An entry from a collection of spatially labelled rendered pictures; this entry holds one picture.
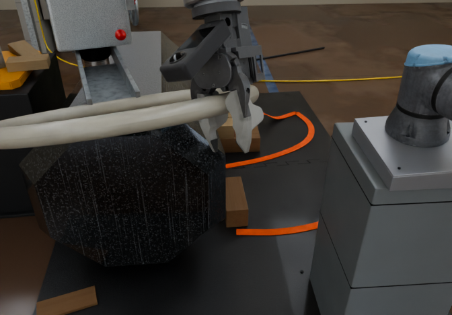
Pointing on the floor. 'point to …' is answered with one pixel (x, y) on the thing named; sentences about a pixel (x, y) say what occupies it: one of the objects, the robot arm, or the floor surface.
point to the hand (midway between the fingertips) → (226, 145)
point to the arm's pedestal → (379, 241)
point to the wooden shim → (68, 302)
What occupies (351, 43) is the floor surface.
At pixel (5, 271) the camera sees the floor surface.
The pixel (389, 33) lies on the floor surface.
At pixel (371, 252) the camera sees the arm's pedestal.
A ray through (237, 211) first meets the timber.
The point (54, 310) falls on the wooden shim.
